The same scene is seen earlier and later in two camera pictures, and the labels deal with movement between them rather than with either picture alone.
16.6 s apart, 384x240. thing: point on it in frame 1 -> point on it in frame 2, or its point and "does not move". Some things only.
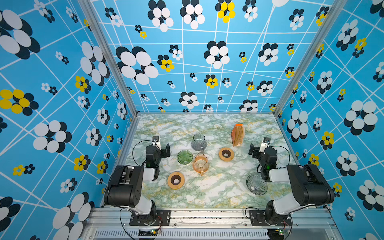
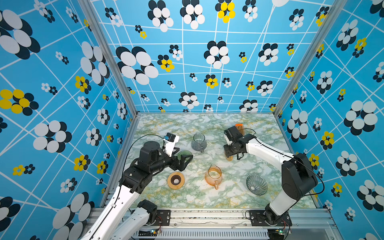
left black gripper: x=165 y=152 -> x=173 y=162
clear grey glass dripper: x=256 y=184 does not move
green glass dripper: x=184 y=157 does not move
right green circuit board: x=276 y=233 does not move
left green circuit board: x=150 y=233 does not move
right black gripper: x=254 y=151 -> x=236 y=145
